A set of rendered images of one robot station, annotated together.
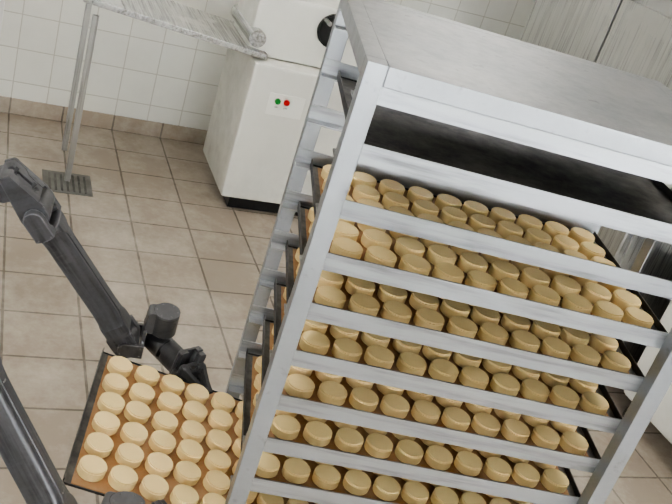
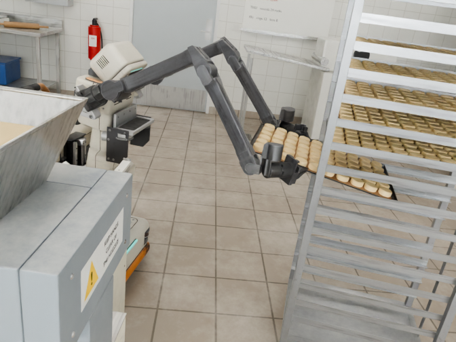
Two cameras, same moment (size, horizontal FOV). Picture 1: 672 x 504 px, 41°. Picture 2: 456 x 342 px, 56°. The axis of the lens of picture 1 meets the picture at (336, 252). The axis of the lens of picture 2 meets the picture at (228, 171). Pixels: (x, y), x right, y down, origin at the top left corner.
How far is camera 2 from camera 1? 0.69 m
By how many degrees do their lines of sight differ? 20
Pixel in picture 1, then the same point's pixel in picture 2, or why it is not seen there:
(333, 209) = not seen: outside the picture
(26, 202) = (229, 51)
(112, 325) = (265, 115)
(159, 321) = (286, 112)
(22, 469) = (231, 127)
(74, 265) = (248, 84)
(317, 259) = (357, 11)
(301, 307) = (351, 39)
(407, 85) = not seen: outside the picture
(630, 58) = not seen: outside the picture
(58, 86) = (236, 100)
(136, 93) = (269, 102)
